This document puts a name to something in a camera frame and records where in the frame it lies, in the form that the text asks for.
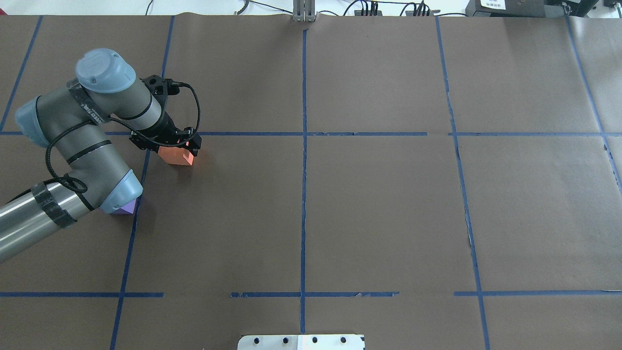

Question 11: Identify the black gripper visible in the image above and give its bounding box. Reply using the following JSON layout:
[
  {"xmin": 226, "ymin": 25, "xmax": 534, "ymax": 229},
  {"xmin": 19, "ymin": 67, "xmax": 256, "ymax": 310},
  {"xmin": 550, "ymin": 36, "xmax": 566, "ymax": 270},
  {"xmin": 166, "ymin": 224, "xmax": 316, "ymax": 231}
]
[{"xmin": 129, "ymin": 112, "xmax": 202, "ymax": 157}]

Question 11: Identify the orange block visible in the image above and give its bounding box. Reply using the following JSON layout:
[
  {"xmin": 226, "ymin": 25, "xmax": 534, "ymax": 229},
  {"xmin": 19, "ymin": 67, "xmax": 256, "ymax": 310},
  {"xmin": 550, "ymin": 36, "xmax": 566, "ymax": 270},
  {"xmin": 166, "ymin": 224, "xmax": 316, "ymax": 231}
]
[{"xmin": 157, "ymin": 146, "xmax": 194, "ymax": 166}]

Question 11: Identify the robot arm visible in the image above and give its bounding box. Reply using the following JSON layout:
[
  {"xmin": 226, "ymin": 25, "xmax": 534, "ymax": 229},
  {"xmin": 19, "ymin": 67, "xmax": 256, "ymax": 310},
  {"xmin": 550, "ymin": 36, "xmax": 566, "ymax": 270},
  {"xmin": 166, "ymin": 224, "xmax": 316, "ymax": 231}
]
[{"xmin": 0, "ymin": 48, "xmax": 202, "ymax": 262}]

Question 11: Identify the purple block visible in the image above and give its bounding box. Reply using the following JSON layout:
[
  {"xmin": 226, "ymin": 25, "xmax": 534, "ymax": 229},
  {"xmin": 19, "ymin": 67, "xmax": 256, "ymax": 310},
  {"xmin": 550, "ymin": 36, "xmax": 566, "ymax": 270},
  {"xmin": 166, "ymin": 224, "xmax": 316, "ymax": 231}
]
[{"xmin": 111, "ymin": 198, "xmax": 138, "ymax": 215}]

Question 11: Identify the black device box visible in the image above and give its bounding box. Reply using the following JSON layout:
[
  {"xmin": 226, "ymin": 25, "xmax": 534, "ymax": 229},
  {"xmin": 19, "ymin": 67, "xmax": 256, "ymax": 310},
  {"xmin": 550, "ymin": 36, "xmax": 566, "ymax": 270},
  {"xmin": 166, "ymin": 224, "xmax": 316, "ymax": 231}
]
[{"xmin": 465, "ymin": 0, "xmax": 598, "ymax": 18}]

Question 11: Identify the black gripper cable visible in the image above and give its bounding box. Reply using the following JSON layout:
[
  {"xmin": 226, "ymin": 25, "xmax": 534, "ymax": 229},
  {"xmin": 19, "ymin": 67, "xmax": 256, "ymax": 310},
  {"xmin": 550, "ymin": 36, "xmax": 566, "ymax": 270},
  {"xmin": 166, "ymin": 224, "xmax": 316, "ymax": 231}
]
[{"xmin": 45, "ymin": 81, "xmax": 202, "ymax": 193}]

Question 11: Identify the white metal base plate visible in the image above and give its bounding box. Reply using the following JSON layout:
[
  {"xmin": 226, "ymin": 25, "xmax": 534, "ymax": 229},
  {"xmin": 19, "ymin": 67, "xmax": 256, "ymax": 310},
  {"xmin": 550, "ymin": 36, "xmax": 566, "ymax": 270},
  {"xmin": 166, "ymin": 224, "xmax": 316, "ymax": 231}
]
[{"xmin": 237, "ymin": 333, "xmax": 366, "ymax": 350}]

